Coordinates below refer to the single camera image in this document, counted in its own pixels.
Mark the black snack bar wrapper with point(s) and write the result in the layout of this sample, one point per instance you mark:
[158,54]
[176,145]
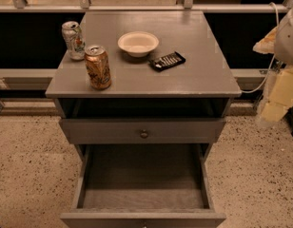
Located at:
[168,61]

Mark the open grey middle drawer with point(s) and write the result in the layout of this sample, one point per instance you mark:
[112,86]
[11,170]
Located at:
[143,186]

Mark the grey wooden drawer cabinet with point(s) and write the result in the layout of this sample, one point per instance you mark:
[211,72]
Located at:
[201,88]

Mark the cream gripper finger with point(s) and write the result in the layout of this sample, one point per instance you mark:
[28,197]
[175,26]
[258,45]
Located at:
[266,45]
[277,97]

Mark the white paper bowl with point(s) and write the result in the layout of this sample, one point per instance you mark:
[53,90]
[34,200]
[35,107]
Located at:
[138,43]

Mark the closed grey upper drawer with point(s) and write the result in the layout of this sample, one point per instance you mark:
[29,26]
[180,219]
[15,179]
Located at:
[118,131]

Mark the orange soda can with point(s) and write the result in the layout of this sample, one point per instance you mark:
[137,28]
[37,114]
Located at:
[96,60]

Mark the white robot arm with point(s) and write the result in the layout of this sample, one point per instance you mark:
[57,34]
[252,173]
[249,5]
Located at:
[283,48]

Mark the white green soda can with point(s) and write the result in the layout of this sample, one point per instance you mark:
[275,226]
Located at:
[72,34]

